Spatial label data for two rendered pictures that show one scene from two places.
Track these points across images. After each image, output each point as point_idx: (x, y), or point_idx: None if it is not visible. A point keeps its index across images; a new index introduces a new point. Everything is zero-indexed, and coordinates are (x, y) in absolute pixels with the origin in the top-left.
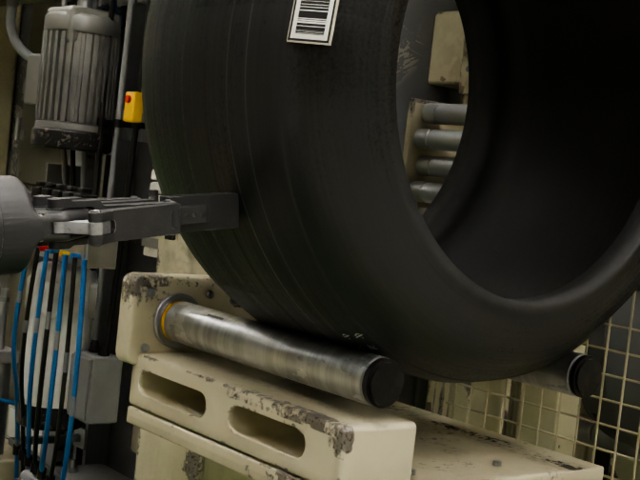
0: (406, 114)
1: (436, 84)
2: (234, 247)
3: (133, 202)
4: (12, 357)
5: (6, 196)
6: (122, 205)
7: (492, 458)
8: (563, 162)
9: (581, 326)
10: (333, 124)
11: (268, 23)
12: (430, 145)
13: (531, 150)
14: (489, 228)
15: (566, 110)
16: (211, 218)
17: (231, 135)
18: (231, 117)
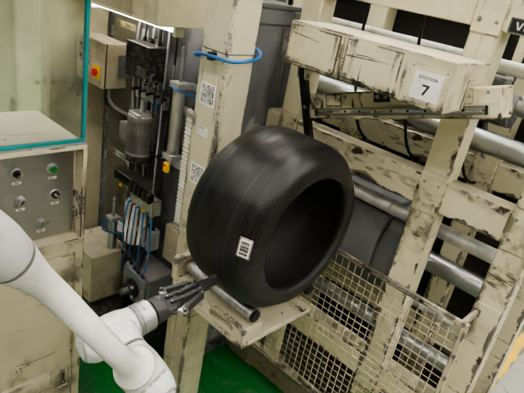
0: None
1: None
2: None
3: (190, 287)
4: (122, 231)
5: (161, 309)
6: (189, 295)
7: (281, 308)
8: (308, 209)
9: (308, 285)
10: (247, 274)
11: (230, 247)
12: None
13: (299, 202)
14: (283, 226)
15: (310, 193)
16: (210, 285)
17: (217, 266)
18: (217, 263)
